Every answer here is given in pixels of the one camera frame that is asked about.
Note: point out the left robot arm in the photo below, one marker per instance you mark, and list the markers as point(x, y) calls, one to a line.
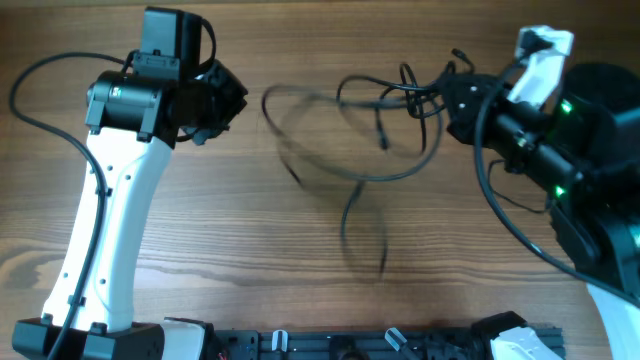
point(161, 94)

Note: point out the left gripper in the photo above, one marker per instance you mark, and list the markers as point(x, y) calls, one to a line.
point(235, 93)

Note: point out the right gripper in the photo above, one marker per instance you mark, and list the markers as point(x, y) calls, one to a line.
point(462, 117)

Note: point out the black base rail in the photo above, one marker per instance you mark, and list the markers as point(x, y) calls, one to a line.
point(442, 343)

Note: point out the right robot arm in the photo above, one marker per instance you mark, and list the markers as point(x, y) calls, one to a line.
point(585, 156)

